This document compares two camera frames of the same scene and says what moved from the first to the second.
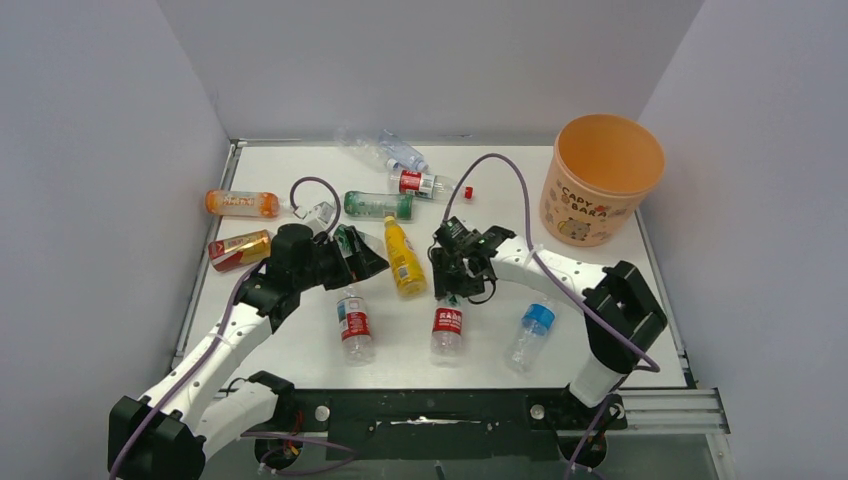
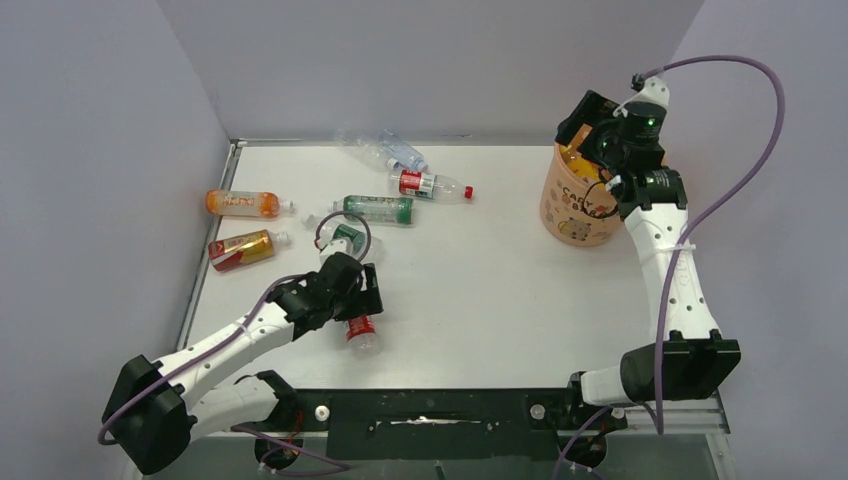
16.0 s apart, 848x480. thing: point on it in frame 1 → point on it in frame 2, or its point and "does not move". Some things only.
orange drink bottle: x=240 y=203 does not move
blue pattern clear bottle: x=401 y=151 does not move
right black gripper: x=448 y=283 → x=591 y=111
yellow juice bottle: x=408 y=270 → x=579 y=166
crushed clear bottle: x=365 y=147 does not move
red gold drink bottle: x=239 y=249 does not move
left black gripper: x=362 y=264 → x=365 y=302
